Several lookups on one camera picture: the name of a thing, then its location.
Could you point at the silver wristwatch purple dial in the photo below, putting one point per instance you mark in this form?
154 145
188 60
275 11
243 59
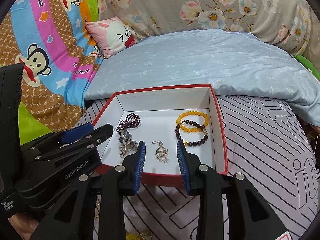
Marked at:
126 138

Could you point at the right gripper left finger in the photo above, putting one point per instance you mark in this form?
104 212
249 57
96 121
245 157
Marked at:
72 216

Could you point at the colourful monkey cartoon blanket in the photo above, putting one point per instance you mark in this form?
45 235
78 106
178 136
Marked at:
59 59

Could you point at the red cardboard box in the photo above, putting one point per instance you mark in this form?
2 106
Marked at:
158 109

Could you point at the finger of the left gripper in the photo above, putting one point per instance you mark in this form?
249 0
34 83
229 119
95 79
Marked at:
69 156
55 140

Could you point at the light blue quilt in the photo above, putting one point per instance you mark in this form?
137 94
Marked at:
233 63

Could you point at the silver dangle earring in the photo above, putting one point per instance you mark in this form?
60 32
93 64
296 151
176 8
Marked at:
161 153
124 149

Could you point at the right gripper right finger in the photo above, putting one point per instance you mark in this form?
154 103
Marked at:
249 214

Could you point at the green plastic object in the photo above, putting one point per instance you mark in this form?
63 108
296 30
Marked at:
308 65

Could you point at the grey floral duvet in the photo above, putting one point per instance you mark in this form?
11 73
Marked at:
290 24

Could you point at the person's left hand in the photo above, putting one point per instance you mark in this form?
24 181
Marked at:
24 225

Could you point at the pink rabbit pillow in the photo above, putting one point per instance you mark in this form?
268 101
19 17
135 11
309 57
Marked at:
111 35

